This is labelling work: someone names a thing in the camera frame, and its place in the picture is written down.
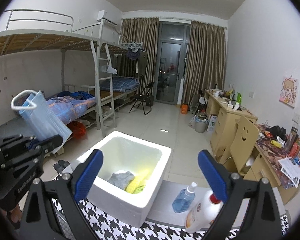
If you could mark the white box blue print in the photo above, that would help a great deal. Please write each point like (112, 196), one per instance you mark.
(212, 123)

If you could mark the red plastic bag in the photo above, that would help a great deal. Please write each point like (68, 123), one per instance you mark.
(77, 129)

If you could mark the blue face mask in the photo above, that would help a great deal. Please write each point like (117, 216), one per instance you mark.
(42, 115)

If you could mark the houndstooth table runner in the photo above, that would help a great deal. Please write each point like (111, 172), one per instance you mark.
(110, 230)

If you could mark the white metal bunk bed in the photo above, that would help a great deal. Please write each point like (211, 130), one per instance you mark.
(27, 42)
(125, 97)

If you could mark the yellow object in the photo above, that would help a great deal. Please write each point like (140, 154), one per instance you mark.
(276, 143)

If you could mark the blue spray bottle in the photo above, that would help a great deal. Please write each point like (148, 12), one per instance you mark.
(182, 201)

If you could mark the white wall socket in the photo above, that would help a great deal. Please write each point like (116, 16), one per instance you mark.
(298, 117)

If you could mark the glass balcony door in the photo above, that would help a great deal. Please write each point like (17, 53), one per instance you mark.
(171, 65)

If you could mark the wooden chair smiley cutout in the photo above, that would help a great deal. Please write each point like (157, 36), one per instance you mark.
(245, 140)

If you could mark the small white wall switch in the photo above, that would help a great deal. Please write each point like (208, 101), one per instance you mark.
(251, 95)

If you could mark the wooden desk patterned cover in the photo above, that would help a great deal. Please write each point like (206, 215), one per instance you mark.
(265, 175)

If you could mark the black slippers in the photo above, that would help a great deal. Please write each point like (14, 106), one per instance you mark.
(62, 167)

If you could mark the blue orange quilt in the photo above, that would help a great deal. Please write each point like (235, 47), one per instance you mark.
(70, 108)

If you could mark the black folding chair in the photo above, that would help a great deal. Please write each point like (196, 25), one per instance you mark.
(141, 97)

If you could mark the brown striped curtain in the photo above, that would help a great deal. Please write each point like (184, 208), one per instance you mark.
(140, 55)
(205, 60)

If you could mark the dark thermos bottle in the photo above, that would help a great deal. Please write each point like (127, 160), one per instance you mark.
(291, 138)

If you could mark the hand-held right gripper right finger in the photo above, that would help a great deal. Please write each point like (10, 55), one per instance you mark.
(212, 175)

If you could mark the hanging dark clothes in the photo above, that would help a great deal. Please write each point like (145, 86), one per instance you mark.
(134, 53)

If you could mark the white air conditioner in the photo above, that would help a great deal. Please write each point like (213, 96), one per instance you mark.
(106, 17)

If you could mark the yellow foam net sleeve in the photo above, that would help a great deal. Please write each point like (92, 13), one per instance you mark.
(138, 180)

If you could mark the metal bucket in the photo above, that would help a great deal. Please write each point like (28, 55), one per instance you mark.
(202, 125)

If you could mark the white foam box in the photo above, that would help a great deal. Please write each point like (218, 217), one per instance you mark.
(150, 200)

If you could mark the blue checked bedding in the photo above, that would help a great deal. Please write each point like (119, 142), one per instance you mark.
(125, 83)

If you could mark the white pump bottle red cap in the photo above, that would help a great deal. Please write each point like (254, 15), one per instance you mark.
(200, 217)

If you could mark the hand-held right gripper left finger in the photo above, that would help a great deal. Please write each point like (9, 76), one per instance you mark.
(87, 175)

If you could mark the orange bag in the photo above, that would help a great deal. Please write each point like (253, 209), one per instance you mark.
(184, 109)

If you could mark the person's left hand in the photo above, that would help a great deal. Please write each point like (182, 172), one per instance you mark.
(13, 216)

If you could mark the white metal bed ladder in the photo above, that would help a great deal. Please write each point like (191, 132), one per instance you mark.
(102, 85)

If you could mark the printed paper sheets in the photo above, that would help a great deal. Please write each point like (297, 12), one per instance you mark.
(290, 171)

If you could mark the cartoon wall poster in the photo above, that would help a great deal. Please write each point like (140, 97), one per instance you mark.
(288, 91)

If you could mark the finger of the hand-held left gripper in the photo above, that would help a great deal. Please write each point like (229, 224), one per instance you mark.
(52, 142)
(12, 145)

